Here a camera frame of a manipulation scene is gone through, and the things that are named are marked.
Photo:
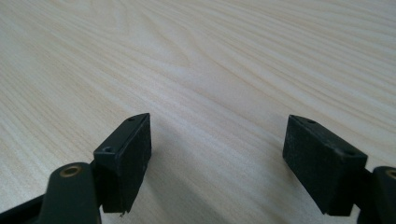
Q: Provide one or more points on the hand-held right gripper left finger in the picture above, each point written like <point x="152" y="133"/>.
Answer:
<point x="124" y="161"/>

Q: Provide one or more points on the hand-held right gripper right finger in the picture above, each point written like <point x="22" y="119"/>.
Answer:
<point x="320" y="165"/>

